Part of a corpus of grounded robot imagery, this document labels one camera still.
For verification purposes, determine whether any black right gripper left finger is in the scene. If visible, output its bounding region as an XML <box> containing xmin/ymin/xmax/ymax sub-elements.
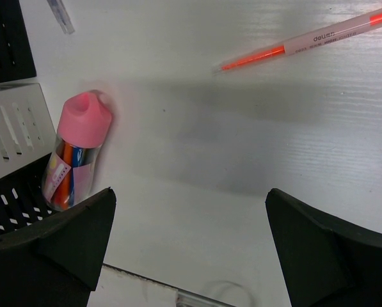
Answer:
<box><xmin>0</xmin><ymin>188</ymin><xmax>116</xmax><ymax>306</ymax></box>

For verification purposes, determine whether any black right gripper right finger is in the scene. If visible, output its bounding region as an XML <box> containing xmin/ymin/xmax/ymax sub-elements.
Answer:
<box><xmin>266</xmin><ymin>189</ymin><xmax>382</xmax><ymax>306</ymax></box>

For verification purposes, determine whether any orange highlighter pen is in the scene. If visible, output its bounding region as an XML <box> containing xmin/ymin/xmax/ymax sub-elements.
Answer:
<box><xmin>212</xmin><ymin>8</ymin><xmax>382</xmax><ymax>74</ymax></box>

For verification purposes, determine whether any blue pen near containers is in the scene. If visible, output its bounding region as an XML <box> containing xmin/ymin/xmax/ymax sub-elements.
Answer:
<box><xmin>47</xmin><ymin>0</ymin><xmax>75</xmax><ymax>35</ymax></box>

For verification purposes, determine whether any black slotted container near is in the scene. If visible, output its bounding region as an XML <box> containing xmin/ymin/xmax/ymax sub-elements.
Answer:
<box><xmin>0</xmin><ymin>154</ymin><xmax>57</xmax><ymax>235</ymax></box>

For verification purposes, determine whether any black slotted container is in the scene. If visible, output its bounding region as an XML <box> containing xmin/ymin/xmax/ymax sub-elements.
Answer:
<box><xmin>0</xmin><ymin>154</ymin><xmax>57</xmax><ymax>235</ymax></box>
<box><xmin>0</xmin><ymin>0</ymin><xmax>36</xmax><ymax>83</ymax></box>

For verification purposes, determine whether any white slotted container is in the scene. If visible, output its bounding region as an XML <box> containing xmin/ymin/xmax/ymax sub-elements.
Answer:
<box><xmin>0</xmin><ymin>83</ymin><xmax>56</xmax><ymax>179</ymax></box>

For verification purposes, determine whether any black slotted container far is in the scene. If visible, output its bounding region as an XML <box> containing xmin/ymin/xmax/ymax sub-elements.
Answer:
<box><xmin>0</xmin><ymin>0</ymin><xmax>36</xmax><ymax>83</ymax></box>

